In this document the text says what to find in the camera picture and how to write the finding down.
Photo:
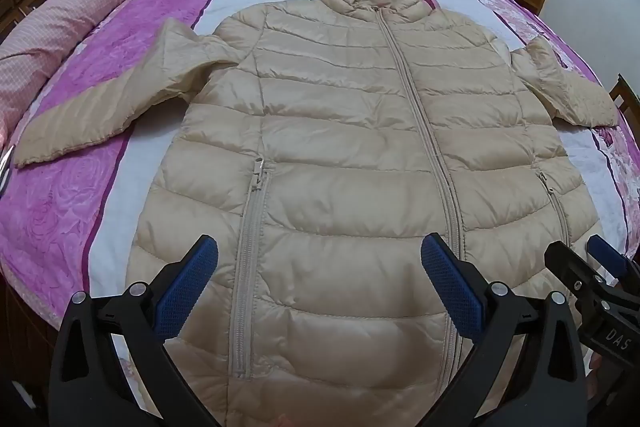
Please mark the pink bolster pillow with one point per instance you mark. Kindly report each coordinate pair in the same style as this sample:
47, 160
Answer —
60, 22

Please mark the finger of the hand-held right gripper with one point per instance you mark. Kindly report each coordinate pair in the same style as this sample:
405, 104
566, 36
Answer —
570, 269
607, 254

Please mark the wooden chair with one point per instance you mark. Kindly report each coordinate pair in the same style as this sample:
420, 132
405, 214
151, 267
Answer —
627, 97

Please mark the smartphone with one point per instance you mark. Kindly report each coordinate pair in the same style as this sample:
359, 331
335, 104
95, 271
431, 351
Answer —
5, 169

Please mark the beige puffer jacket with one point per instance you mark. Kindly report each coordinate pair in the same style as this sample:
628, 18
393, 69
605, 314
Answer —
345, 167

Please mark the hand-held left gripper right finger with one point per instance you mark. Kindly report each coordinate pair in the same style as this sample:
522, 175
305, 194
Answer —
450, 287

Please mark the purple and white striped bedspread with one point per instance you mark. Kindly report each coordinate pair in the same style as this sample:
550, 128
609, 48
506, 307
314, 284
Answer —
150, 32

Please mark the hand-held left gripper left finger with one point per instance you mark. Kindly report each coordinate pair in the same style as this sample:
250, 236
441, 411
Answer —
187, 279

